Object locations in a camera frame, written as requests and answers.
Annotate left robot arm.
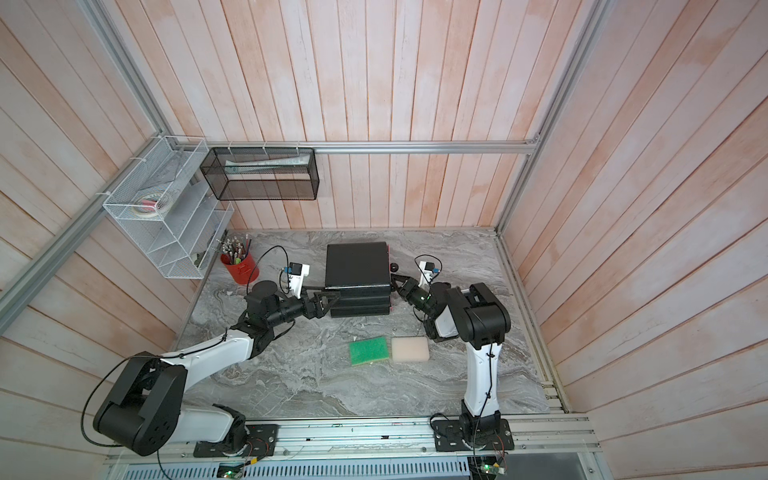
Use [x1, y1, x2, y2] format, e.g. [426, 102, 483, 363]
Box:
[92, 281, 340, 457]

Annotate aluminium frame crossbar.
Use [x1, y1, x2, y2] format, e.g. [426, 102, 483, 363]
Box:
[203, 140, 538, 155]

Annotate pens in cup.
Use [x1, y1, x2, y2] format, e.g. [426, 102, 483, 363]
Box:
[221, 235, 251, 265]

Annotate black mesh basket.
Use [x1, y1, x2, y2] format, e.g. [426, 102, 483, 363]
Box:
[200, 146, 320, 201]

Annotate red pen cup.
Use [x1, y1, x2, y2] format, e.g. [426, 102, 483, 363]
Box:
[220, 253, 259, 286]

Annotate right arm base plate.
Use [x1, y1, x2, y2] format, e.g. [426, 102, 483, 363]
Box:
[429, 417, 515, 453]

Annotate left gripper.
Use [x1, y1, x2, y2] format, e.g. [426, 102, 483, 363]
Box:
[266, 285, 342, 327]

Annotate black drawer cabinet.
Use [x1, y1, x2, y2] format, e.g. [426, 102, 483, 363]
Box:
[325, 241, 391, 318]

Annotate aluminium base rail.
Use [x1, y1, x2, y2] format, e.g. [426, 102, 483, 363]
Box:
[104, 413, 601, 466]

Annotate green yellow sponge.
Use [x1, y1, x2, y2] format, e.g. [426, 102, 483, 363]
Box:
[349, 337, 390, 366]

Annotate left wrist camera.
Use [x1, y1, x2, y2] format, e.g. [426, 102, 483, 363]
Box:
[284, 262, 310, 298]

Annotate white wire shelf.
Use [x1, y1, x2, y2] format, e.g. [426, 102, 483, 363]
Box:
[103, 136, 234, 280]

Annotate beige sponge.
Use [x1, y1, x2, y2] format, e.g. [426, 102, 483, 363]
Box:
[391, 337, 430, 363]

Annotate tape roll in shelf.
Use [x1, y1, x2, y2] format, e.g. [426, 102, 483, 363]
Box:
[129, 191, 171, 219]

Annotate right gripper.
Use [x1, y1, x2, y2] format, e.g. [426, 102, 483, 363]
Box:
[391, 275, 437, 321]

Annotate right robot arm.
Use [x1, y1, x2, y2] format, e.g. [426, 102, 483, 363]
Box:
[390, 273, 511, 448]

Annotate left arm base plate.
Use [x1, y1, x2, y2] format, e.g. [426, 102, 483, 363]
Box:
[193, 424, 279, 459]

